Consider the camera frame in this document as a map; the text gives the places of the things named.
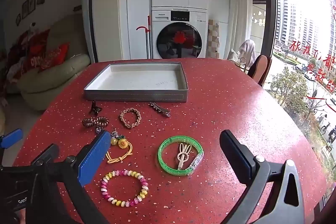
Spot silver crystal earring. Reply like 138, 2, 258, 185
110, 130, 119, 139
96, 127, 102, 134

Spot yellow flower hair tie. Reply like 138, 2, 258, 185
105, 134, 133, 164

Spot brown spiral hair tie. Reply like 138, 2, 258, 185
82, 117, 109, 128

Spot black claw hair clip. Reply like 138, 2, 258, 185
89, 101, 102, 116

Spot pink yellow beaded bracelet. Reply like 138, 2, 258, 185
100, 169, 149, 208

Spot tan braided bracelet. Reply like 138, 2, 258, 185
119, 107, 142, 129

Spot silver rhinestone hair clip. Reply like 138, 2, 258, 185
149, 102, 171, 117

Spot green translucent bangle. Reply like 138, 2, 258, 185
157, 135, 205, 177

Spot grey jewelry tray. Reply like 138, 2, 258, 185
84, 62, 189, 102

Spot beige green sofa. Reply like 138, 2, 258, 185
17, 14, 91, 111

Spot red embroidered cushion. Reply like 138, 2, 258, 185
39, 43, 70, 72

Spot brown wooden chair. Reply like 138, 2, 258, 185
247, 55, 272, 86

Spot lower white washing machine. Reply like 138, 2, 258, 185
151, 7, 208, 59

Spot checkered hanging cloth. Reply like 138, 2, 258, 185
206, 19, 220, 59

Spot pink towel on rack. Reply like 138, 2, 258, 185
238, 39, 256, 67

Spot white tall cabinet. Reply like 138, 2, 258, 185
82, 0, 151, 63

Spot red handled mop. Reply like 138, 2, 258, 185
136, 15, 152, 59

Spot wall picture frames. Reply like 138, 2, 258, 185
15, 0, 45, 27

